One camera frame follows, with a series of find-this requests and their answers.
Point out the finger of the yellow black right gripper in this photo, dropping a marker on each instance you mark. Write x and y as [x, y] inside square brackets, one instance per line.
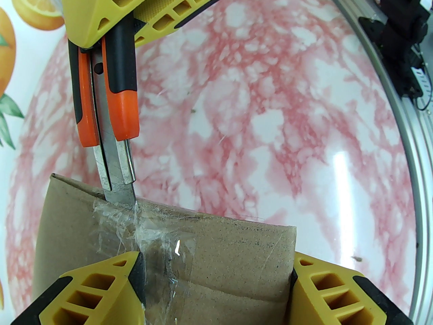
[176, 8]
[98, 8]

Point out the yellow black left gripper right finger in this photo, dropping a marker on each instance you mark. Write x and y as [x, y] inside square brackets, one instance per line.
[331, 293]

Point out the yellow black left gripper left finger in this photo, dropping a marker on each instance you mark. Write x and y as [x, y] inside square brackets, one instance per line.
[101, 293]

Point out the orange black utility knife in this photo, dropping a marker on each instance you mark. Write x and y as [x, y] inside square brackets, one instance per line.
[120, 80]

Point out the brown cardboard express box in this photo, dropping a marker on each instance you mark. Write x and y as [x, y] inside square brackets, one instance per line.
[220, 259]

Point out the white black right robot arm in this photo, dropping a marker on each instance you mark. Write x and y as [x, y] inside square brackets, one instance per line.
[401, 25]

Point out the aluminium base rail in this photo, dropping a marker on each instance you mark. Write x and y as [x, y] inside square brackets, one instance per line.
[411, 181]

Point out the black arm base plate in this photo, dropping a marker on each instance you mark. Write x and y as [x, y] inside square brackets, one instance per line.
[370, 29]

